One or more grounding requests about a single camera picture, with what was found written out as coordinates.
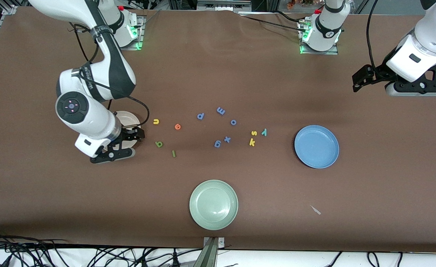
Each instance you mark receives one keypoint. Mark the teal letter y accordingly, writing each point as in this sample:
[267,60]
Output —
[264,132]

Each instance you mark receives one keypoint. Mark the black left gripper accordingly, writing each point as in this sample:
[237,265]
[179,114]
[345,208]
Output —
[378,72]

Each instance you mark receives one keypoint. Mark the aluminium frame beam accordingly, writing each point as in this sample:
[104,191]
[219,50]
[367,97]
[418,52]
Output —
[223,5]

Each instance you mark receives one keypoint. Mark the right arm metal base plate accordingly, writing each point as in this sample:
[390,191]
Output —
[132,48]

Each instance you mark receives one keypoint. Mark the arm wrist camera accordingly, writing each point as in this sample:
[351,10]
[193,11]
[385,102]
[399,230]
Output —
[407,88]
[114,155]

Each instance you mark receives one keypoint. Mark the yellow letter k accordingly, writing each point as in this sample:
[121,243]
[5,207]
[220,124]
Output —
[252,142]

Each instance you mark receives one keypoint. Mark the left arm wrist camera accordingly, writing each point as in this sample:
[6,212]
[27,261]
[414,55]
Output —
[407,88]

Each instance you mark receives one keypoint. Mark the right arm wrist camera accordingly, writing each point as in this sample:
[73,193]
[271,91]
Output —
[114,155]

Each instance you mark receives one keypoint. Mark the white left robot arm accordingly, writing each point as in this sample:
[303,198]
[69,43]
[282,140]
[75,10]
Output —
[327,26]

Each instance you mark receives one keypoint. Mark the blue letter m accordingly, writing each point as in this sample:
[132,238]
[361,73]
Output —
[220,111]

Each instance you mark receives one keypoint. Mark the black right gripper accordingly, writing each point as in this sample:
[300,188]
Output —
[128,134]

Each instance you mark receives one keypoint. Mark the beige round plate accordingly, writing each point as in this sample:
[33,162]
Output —
[128,119]

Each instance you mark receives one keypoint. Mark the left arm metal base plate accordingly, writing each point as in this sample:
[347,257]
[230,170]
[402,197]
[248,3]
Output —
[320,52]

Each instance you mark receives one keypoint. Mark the blue letter x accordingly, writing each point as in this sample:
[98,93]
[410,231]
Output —
[227,139]

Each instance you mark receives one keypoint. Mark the grey paper scrap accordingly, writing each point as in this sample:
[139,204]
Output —
[316,210]

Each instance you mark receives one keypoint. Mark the blue letter g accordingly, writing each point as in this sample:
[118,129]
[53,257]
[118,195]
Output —
[216,144]

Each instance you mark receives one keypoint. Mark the metal table edge bracket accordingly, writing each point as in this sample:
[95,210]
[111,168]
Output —
[211,256]

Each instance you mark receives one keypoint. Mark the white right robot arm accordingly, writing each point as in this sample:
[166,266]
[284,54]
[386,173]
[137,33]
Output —
[91,122]

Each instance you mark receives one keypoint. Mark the green letter b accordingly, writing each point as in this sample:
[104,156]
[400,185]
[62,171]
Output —
[160,145]

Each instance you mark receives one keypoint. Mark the pale green round plate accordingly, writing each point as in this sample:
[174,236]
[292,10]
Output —
[213,204]

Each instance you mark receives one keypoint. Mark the brown table cover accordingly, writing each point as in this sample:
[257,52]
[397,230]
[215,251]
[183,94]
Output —
[218,74]

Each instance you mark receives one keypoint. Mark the blue round plate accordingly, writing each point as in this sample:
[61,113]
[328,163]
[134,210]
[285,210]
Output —
[316,146]

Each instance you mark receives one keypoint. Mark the blue letter p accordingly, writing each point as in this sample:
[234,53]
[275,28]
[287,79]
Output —
[200,116]

